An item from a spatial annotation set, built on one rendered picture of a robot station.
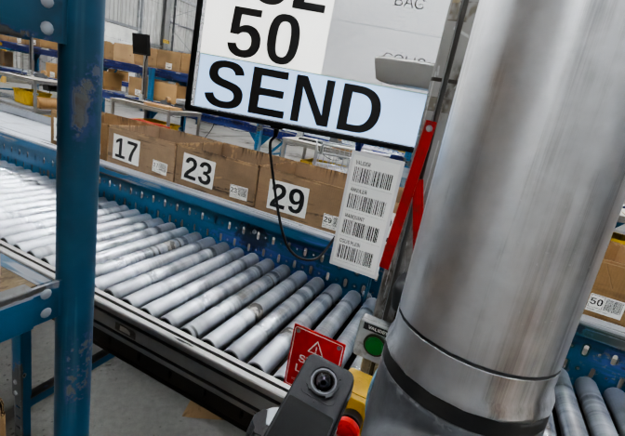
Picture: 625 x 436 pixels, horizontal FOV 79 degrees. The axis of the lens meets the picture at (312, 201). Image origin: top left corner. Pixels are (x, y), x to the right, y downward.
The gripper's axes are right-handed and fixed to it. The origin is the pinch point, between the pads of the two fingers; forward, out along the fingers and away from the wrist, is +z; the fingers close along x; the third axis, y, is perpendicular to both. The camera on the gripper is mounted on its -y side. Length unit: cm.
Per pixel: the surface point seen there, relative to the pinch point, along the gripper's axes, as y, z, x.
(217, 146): -54, 91, -107
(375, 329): -12.3, 17.4, -1.5
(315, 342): -5.6, 22.7, -10.9
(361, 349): -8.5, 19.7, -2.7
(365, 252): -22.8, 14.0, -7.1
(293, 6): -55, -1, -32
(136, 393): 56, 105, -93
